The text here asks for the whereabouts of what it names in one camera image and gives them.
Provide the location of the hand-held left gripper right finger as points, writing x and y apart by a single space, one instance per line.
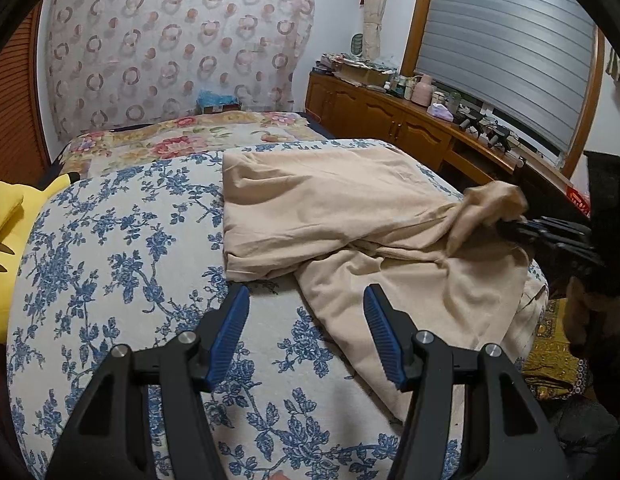
385 332

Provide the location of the blue plastic bag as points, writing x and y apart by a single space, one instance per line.
217 100

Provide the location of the cardboard box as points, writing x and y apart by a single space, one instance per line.
362 75

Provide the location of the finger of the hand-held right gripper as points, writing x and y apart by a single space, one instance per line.
555 250
545 227

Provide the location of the wooden cabinet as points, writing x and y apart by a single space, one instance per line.
390 120

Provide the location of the person's right hand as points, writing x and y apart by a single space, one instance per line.
580 310

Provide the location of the cream lace curtain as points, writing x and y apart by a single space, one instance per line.
376 5

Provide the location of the red packet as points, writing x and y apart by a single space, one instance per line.
577 199

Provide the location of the gold patterned cloth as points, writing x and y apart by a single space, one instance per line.
555 360

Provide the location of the purple tissue pack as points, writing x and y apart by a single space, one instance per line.
440 110

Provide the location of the sheer curtain with circles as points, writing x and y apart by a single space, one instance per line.
179 45

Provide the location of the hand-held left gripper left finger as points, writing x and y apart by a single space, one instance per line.
227 330

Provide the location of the black device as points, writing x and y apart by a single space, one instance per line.
492 134

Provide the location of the small white fan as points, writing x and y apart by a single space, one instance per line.
357 43

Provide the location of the beige t-shirt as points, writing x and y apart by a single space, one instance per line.
340 220

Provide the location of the wooden louvre door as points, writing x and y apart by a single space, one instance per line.
14 110

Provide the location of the red floral bedsheet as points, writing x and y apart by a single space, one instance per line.
179 142

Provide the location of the pink thermos bottle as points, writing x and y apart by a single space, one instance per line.
423 91

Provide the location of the yellow plush toy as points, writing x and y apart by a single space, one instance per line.
9 260

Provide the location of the blue floral white blanket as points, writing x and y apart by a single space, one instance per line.
139 260

